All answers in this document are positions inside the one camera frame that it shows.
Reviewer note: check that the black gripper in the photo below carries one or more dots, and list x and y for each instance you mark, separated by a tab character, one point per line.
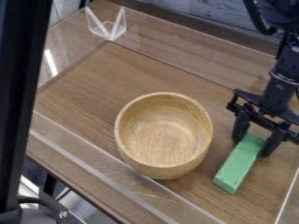
268	110

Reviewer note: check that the green rectangular block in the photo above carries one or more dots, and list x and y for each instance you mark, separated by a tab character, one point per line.
238	164

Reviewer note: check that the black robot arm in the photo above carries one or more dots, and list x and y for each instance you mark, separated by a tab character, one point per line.
278	16

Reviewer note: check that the brown wooden bowl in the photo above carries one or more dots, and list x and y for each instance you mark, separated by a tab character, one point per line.
164	132

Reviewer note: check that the clear acrylic tray walls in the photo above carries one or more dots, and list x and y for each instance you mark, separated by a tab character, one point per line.
107	55

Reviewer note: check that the black table leg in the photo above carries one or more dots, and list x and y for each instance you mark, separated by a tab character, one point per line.
50	184

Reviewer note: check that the grey metal bracket with screw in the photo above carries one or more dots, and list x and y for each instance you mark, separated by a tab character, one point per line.
65	216

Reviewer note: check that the black vertical post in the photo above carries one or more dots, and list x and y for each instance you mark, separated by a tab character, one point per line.
25	20

